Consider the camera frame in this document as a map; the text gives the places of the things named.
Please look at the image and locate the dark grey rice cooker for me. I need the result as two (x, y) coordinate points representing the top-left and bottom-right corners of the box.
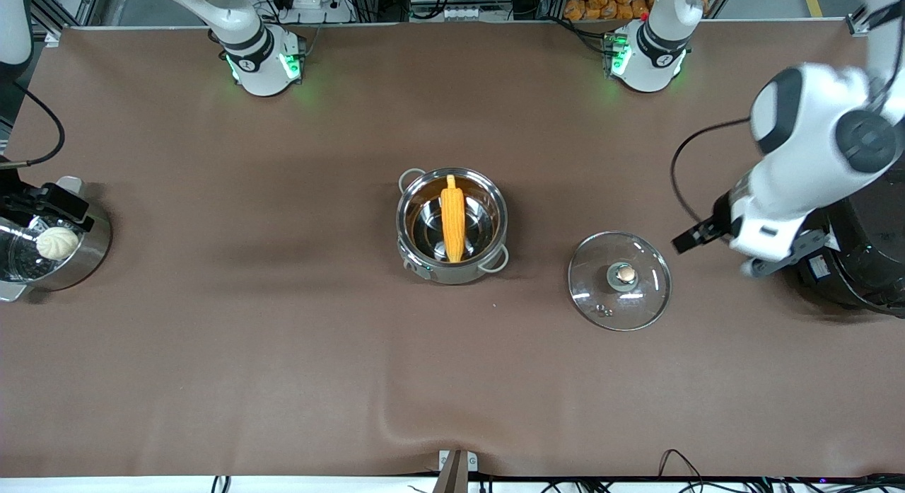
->
(794, 187), (905, 319)

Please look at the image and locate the aluminium frame profile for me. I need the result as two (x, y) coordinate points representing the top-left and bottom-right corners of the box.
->
(846, 0), (905, 38)

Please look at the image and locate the bag of orange bread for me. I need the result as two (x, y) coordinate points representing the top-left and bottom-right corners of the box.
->
(563, 0), (710, 22)

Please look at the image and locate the brown table mat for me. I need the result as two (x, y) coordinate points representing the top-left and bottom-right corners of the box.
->
(0, 19), (905, 479)

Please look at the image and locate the steel pot with pale handles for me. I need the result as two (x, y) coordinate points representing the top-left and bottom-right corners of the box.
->
(395, 166), (510, 286)

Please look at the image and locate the white steamed bun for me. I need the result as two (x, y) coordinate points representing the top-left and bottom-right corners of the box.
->
(35, 226), (81, 261)

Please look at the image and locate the glass pot lid with knob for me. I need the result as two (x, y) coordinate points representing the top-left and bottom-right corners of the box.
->
(567, 231), (673, 333)

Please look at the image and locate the yellow corn cob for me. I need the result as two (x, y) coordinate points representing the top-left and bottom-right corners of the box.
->
(439, 174), (467, 264)

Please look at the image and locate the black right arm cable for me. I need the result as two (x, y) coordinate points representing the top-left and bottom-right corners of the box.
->
(0, 81), (66, 168)

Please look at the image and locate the black looped cable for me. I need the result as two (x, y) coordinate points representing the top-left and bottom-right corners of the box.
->
(656, 448), (709, 481)

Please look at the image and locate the steel steamer pot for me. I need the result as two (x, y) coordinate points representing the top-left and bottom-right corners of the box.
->
(0, 175), (113, 303)

